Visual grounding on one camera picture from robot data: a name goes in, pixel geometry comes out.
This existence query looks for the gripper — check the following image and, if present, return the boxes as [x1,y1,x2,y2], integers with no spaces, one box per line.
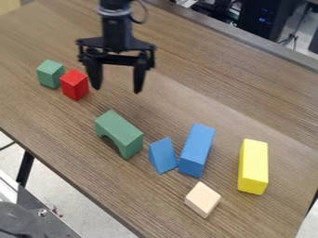
[74,15,159,95]

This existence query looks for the red cube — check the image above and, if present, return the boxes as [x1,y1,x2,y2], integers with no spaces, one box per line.
[58,69,91,101]

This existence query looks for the green arch block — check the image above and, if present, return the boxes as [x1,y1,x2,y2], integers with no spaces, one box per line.
[93,109,146,161]

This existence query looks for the green cube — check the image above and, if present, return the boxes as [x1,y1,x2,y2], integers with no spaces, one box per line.
[34,59,66,90]

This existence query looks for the blue wedge block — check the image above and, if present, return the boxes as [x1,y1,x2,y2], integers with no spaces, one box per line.
[147,137,180,176]

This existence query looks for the blue rectangular block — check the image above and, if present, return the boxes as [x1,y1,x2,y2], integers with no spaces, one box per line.
[178,123,218,179]

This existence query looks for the beige cube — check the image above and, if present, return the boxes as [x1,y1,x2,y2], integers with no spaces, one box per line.
[182,180,223,219]

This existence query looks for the yellow rectangular block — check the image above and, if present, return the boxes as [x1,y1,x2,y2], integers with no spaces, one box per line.
[235,138,272,196]

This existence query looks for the black computer tower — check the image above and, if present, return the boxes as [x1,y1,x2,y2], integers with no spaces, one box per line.
[237,0,306,43]

